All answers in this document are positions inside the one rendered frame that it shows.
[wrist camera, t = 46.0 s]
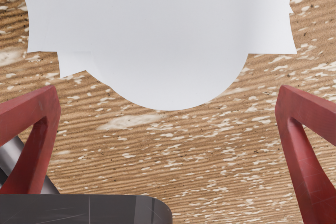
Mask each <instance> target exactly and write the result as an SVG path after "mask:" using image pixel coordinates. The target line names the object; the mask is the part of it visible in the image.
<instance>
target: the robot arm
mask: <svg viewBox="0 0 336 224"><path fill-rule="evenodd" d="M274 112H275V117H276V122H277V126H278V131H279V135H280V140H281V144H282V148H283V152H284V155H285V159H286V163H287V166H288V170H289V173H290V177H291V180H292V184H293V187H294V191H295V195H296V198H297V202H298V205H299V209H300V212H301V216H302V219H303V223H304V224H336V189H335V187H334V186H333V184H332V183H331V181H330V179H329V178H328V176H327V175H326V173H325V172H324V170H323V168H322V167H321V165H320V163H319V161H318V158H317V156H316V154H315V152H314V150H313V148H312V145H311V143H310V141H309V139H308V137H307V134H306V132H305V130H304V127H303V125H304V126H306V127H307V128H309V129H310V130H312V131H313V132H315V133H316V134H318V135H319V136H320V137H322V138H323V139H325V140H326V141H328V142H329V143H331V144H332V145H334V146H335V147H336V103H334V102H331V101H329V100H326V99H324V98H321V97H318V96H316V95H313V94H310V93H308V92H305V91H302V90H300V89H297V88H295V87H292V86H289V85H282V86H281V87H280V90H279V94H278V97H277V101H276V105H275V110H274ZM61 113H62V109H61V105H60V101H59V97H58V94H57V90H56V87H55V86H54V85H48V86H45V87H43V88H40V89H37V90H35V91H32V92H30V93H27V94H24V95H22V96H19V97H17V98H14V99H11V100H9V101H6V102H4V103H1V104H0V147H2V146H3V145H5V144H6V143H8V142H9V141H11V140H12V139H13V138H15V137H16V136H18V135H19V134H21V133H22V132H24V131H25V130H26V129H28V128H29V127H31V126H32V125H33V128H32V131H31V133H30V135H29V137H28V139H27V142H26V144H25V146H24V148H23V150H22V153H21V155H20V157H19V159H18V161H17V163H16V165H15V167H14V169H13V171H12V172H11V174H10V175H9V177H8V179H7V180H6V182H5V183H4V185H3V186H2V188H1V189H0V224H173V214H172V211H171V209H170V208H169V207H168V206H167V205H166V204H165V203H164V202H162V201H161V200H159V199H156V198H154V197H150V196H145V195H114V194H41V192H42V188H43V185H44V181H45V178H46V174H47V170H48V167H49V163H50V160H51V156H52V153H53V149H54V145H55V141H56V136H57V132H58V127H59V122H60V118H61Z"/></svg>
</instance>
